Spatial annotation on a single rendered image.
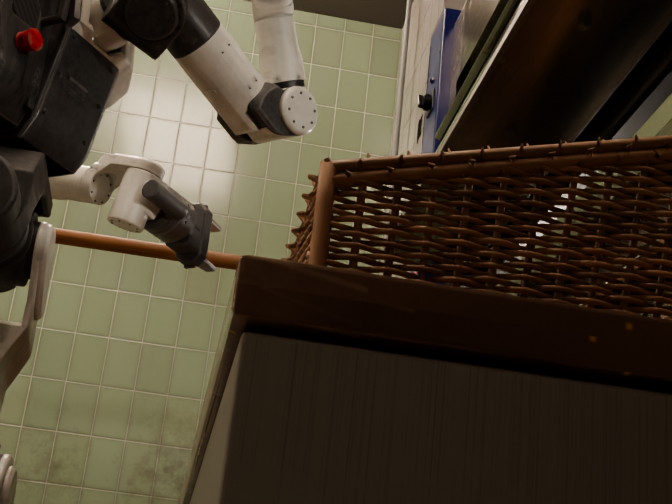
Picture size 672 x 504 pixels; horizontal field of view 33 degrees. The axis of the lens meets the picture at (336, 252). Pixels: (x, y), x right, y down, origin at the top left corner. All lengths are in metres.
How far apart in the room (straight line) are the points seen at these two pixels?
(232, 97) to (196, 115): 2.02
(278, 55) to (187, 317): 1.78
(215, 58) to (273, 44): 0.14
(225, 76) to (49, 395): 1.87
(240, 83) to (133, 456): 1.84
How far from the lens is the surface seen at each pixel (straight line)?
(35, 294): 1.69
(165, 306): 3.54
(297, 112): 1.81
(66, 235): 2.27
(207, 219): 2.15
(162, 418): 3.45
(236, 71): 1.77
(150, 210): 2.00
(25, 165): 1.61
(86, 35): 1.75
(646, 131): 1.61
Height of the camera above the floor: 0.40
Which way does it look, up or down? 21 degrees up
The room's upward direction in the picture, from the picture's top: 6 degrees clockwise
